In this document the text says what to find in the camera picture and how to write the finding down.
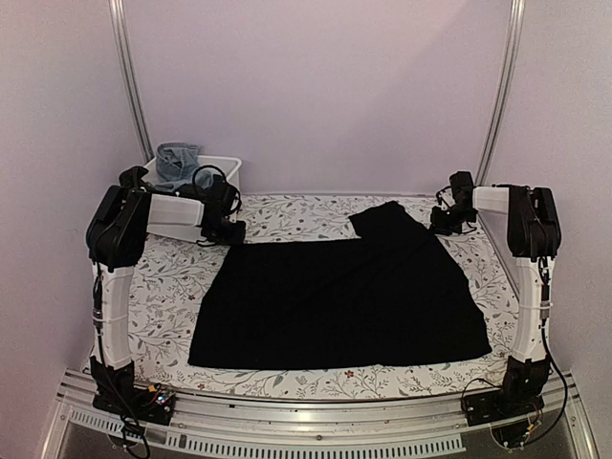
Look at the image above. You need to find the right aluminium frame post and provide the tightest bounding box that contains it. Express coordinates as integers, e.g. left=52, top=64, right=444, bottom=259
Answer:
left=475, top=0, right=526, bottom=186

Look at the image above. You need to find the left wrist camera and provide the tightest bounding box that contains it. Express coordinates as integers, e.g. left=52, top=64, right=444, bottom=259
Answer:
left=205, top=175, right=242, bottom=216

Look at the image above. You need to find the white plastic laundry bin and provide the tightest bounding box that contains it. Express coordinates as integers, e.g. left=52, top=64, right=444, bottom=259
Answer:
left=142, top=155, right=242, bottom=188

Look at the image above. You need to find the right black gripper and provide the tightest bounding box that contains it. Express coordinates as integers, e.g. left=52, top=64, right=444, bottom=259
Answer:
left=429, top=205, right=476, bottom=236

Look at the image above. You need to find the floral patterned table mat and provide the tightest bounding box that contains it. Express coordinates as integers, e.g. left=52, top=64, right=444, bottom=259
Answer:
left=93, top=193, right=544, bottom=401

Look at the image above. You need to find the blue denim garment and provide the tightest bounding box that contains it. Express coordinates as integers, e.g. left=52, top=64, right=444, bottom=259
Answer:
left=154, top=142, right=213, bottom=192

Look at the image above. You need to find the left aluminium frame post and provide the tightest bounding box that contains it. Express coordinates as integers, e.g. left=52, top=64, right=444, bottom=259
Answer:
left=108, top=0, right=154, bottom=163

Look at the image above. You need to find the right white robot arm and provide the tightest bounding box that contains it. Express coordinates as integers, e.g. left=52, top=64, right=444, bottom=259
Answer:
left=430, top=171, right=561, bottom=417

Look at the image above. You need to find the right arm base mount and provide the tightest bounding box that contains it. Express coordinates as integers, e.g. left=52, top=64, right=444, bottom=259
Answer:
left=461, top=357, right=551, bottom=426

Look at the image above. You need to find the aluminium frame post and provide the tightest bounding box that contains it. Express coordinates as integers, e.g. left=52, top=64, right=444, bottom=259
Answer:
left=475, top=0, right=526, bottom=186
left=108, top=0, right=154, bottom=163

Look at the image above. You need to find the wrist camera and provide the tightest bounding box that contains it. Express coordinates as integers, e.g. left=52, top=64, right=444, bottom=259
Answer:
left=205, top=175, right=242, bottom=216
left=449, top=171, right=474, bottom=208

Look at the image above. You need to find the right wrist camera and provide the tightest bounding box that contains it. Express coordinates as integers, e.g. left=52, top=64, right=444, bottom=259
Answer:
left=449, top=171, right=474, bottom=208

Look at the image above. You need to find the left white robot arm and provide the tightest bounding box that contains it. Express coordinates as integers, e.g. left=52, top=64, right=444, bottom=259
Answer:
left=86, top=182, right=246, bottom=372

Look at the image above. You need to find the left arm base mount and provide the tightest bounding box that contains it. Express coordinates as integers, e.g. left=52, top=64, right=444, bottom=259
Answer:
left=90, top=357, right=176, bottom=426

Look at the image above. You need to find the dark garment in bin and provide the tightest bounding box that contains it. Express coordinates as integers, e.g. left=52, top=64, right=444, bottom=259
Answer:
left=119, top=165, right=153, bottom=192

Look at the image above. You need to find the black t-shirt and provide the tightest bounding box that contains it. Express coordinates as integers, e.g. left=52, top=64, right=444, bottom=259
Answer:
left=188, top=201, right=492, bottom=370

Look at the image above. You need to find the front aluminium rail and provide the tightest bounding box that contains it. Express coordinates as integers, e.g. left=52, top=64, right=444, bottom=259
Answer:
left=42, top=370, right=603, bottom=458

